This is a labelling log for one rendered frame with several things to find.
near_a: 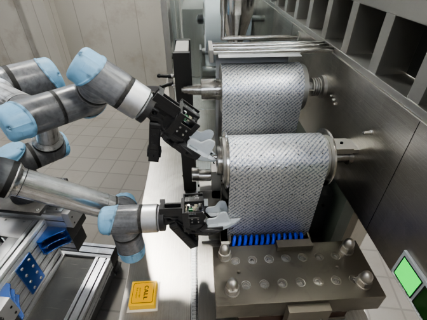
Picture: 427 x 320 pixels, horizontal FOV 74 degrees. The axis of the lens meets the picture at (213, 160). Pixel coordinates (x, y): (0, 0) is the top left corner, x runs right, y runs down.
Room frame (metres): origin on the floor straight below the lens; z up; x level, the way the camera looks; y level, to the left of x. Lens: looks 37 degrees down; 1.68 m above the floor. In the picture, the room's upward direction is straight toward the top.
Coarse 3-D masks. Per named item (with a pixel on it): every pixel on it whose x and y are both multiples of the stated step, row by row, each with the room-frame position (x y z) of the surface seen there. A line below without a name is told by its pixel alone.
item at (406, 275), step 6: (402, 264) 0.32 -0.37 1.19; (408, 264) 0.31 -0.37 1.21; (396, 270) 0.32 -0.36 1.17; (402, 270) 0.31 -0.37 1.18; (408, 270) 0.30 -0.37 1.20; (402, 276) 0.30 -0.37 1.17; (408, 276) 0.29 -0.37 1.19; (414, 276) 0.29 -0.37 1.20; (402, 282) 0.30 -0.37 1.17; (408, 282) 0.29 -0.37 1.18; (414, 282) 0.28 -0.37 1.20; (420, 282) 0.27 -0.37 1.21; (408, 288) 0.28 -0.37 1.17; (414, 288) 0.27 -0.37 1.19; (408, 294) 0.27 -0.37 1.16
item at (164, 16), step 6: (162, 0) 1.52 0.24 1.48; (162, 6) 1.52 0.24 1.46; (162, 12) 1.52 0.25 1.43; (162, 18) 1.52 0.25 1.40; (168, 24) 1.54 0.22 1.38; (168, 30) 1.52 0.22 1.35; (168, 36) 1.52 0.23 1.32; (168, 42) 1.52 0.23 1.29; (168, 48) 1.52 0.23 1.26; (168, 54) 1.52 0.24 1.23; (168, 60) 1.52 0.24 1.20; (168, 66) 1.52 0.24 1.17; (168, 72) 1.52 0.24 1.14; (174, 90) 1.54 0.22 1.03; (174, 96) 1.52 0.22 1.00
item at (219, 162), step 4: (216, 148) 0.59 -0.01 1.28; (220, 148) 0.58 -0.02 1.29; (216, 152) 0.59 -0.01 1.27; (220, 152) 0.56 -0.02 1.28; (220, 156) 0.55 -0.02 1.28; (220, 160) 0.55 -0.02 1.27; (216, 164) 0.58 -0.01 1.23; (220, 164) 0.54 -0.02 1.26; (216, 168) 0.58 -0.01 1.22; (220, 168) 0.54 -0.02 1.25; (220, 172) 0.54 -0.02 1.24
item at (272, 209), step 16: (240, 192) 0.52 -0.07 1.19; (256, 192) 0.52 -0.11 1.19; (272, 192) 0.52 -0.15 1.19; (288, 192) 0.52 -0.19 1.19; (304, 192) 0.53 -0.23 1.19; (320, 192) 0.53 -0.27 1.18; (240, 208) 0.52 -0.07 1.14; (256, 208) 0.52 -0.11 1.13; (272, 208) 0.52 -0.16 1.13; (288, 208) 0.52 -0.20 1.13; (304, 208) 0.53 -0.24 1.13; (240, 224) 0.52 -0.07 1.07; (256, 224) 0.52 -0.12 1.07; (272, 224) 0.52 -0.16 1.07; (288, 224) 0.52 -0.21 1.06; (304, 224) 0.53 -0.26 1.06
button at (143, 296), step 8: (136, 288) 0.42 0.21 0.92; (144, 288) 0.42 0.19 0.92; (152, 288) 0.42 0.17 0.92; (136, 296) 0.39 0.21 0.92; (144, 296) 0.39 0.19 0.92; (152, 296) 0.39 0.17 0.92; (128, 304) 0.37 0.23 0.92; (136, 304) 0.37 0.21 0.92; (144, 304) 0.37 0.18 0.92; (152, 304) 0.37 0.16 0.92
